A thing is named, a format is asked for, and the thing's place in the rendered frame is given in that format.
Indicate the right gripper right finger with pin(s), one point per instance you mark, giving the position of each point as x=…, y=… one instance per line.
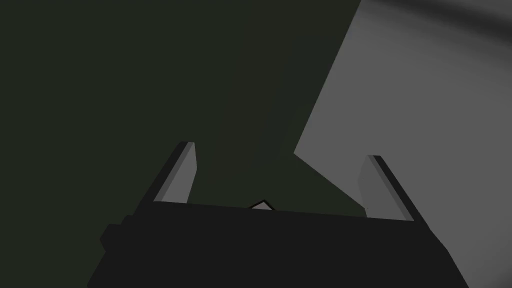
x=380, y=192

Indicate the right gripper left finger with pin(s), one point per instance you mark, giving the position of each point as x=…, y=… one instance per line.
x=178, y=180

